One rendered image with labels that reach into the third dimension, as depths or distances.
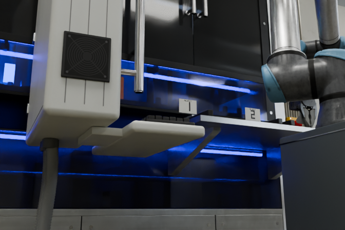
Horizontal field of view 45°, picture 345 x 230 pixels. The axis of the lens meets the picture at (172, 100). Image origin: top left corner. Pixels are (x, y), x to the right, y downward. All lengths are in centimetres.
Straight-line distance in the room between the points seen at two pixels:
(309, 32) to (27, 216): 545
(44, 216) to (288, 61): 81
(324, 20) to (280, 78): 46
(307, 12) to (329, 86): 537
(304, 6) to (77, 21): 566
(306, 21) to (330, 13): 486
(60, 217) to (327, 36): 116
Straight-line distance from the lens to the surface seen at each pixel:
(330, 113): 116
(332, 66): 120
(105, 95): 100
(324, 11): 158
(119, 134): 108
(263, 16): 217
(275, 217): 193
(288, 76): 120
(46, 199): 125
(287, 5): 136
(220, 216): 176
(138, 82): 105
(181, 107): 173
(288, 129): 149
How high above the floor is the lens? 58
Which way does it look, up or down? 15 degrees up
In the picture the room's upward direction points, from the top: straight up
